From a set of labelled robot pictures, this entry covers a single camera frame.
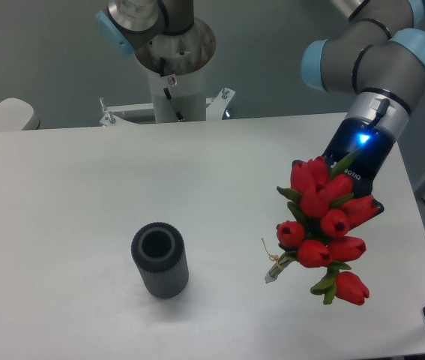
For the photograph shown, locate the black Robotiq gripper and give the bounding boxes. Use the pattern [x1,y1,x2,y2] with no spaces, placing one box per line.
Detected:
[323,118,394,223]

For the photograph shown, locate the red tulip bouquet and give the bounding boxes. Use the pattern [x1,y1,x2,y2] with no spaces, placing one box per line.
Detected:
[265,156,370,306]

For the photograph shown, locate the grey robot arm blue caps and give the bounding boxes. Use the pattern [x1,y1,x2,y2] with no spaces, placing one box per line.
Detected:
[301,1,425,199]

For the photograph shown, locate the dark grey ribbed vase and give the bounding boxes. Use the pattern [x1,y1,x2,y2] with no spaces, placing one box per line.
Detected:
[130,222,189,299]

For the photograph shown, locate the robot base white pedestal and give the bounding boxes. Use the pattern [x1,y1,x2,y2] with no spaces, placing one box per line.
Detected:
[94,0,236,128]

